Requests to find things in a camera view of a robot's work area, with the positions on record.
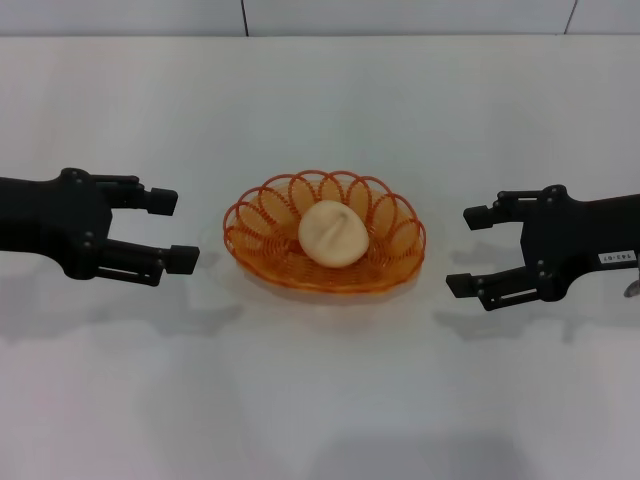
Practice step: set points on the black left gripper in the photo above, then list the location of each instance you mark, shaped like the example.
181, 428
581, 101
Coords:
50, 225

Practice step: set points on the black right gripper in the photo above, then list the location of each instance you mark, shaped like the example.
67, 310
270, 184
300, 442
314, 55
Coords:
575, 250

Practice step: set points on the orange woven plastic basket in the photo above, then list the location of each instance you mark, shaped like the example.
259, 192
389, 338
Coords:
270, 250

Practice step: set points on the pale steamed bun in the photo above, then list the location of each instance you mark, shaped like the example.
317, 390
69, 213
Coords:
332, 235

